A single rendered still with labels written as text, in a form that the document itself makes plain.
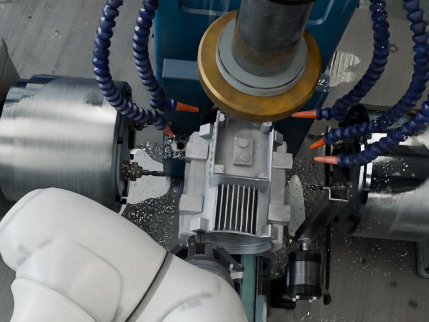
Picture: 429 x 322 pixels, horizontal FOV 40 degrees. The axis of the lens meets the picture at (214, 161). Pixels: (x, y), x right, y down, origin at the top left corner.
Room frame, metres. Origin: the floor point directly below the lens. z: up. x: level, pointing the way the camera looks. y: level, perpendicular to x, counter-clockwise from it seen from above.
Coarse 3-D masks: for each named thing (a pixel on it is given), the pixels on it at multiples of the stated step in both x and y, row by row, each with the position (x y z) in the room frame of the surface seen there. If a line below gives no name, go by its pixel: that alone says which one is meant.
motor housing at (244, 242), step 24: (192, 168) 0.38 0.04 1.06; (192, 192) 0.34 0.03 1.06; (216, 192) 0.33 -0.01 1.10; (240, 192) 0.34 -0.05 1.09; (192, 216) 0.30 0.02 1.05; (216, 216) 0.29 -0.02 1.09; (240, 216) 0.30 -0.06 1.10; (264, 216) 0.31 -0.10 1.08; (216, 240) 0.29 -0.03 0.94; (240, 240) 0.30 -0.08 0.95; (264, 240) 0.30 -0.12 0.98
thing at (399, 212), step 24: (360, 120) 0.51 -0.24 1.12; (408, 120) 0.51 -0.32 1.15; (336, 144) 0.48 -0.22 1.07; (360, 144) 0.46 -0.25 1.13; (408, 144) 0.46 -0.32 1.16; (336, 168) 0.47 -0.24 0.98; (360, 168) 0.42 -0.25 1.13; (384, 168) 0.41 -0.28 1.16; (408, 168) 0.42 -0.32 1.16; (360, 192) 0.38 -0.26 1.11; (384, 192) 0.38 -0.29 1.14; (408, 192) 0.38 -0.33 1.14; (336, 216) 0.38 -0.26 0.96; (360, 216) 0.34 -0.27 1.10; (384, 216) 0.35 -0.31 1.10; (408, 216) 0.35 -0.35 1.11; (408, 240) 0.34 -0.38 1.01
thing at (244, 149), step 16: (224, 128) 0.45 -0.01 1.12; (240, 128) 0.45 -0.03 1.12; (256, 128) 0.46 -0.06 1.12; (224, 144) 0.42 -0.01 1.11; (240, 144) 0.41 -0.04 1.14; (256, 144) 0.43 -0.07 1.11; (272, 144) 0.42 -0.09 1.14; (224, 160) 0.39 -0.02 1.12; (240, 160) 0.39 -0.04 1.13; (256, 160) 0.40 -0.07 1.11; (208, 176) 0.37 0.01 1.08; (224, 176) 0.35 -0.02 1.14; (240, 176) 0.35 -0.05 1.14; (256, 176) 0.37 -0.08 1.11
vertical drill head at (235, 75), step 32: (256, 0) 0.43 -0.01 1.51; (224, 32) 0.48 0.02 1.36; (256, 32) 0.42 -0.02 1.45; (288, 32) 0.43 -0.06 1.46; (224, 64) 0.43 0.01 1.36; (256, 64) 0.42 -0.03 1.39; (288, 64) 0.44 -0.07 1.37; (320, 64) 0.47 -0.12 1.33; (224, 96) 0.39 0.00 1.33; (256, 96) 0.40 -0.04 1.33; (288, 96) 0.41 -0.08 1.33
